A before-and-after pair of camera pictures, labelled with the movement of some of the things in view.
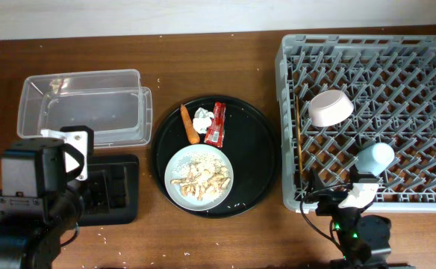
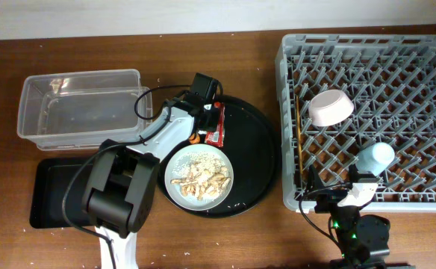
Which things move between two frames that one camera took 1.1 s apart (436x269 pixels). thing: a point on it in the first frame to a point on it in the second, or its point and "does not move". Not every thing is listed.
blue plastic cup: [374, 159] does not move
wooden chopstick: [299, 135] does not move
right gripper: [333, 199] does not move
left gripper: [104, 198] to [213, 124]
